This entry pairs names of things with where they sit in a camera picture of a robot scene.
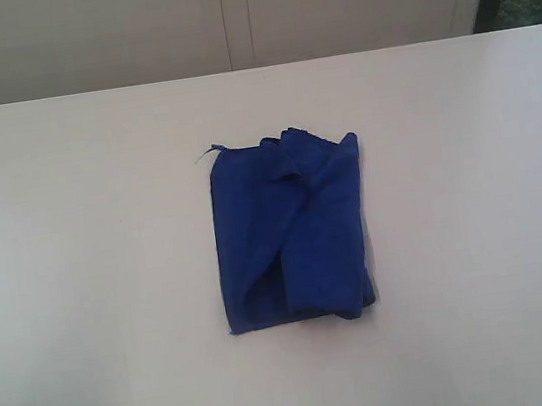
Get blue towel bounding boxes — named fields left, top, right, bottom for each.
left=210, top=127, right=376, bottom=335

